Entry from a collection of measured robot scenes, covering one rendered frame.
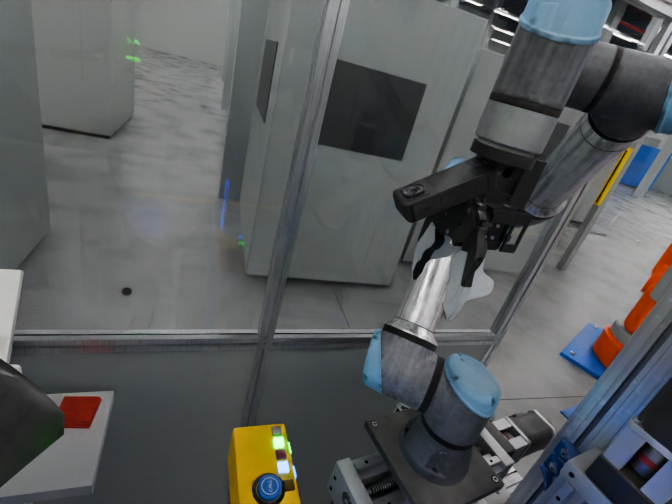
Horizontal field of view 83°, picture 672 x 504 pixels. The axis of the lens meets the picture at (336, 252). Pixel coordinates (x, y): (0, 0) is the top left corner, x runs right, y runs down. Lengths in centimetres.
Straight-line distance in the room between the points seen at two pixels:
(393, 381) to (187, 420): 73
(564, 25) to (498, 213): 19
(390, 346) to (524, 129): 48
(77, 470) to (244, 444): 39
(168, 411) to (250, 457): 55
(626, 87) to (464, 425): 58
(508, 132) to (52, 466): 102
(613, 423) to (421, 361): 33
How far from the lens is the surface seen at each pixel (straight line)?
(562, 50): 45
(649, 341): 79
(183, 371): 117
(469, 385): 77
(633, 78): 57
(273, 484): 75
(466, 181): 45
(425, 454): 87
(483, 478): 98
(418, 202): 43
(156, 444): 140
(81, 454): 107
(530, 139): 45
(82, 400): 113
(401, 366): 77
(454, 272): 48
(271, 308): 105
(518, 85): 45
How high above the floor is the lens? 172
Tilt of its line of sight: 26 degrees down
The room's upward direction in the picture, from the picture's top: 16 degrees clockwise
